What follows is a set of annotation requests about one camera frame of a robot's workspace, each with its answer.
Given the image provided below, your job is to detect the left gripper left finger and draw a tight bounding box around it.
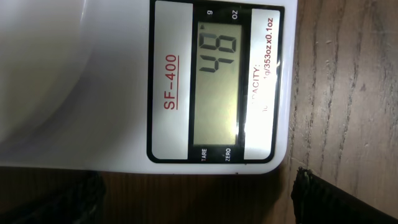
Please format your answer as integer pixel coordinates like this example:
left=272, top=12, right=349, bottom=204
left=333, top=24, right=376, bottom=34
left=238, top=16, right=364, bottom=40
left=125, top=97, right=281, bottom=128
left=1, top=171, right=106, bottom=223

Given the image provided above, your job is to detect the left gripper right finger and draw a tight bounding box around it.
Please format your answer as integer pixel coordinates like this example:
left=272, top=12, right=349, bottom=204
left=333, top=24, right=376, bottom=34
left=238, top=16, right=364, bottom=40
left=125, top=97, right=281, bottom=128
left=291, top=167, right=397, bottom=224

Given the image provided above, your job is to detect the white digital kitchen scale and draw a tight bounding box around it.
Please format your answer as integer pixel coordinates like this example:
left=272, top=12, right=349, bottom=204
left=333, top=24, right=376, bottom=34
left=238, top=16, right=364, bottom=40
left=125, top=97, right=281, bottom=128
left=1, top=1, right=298, bottom=174

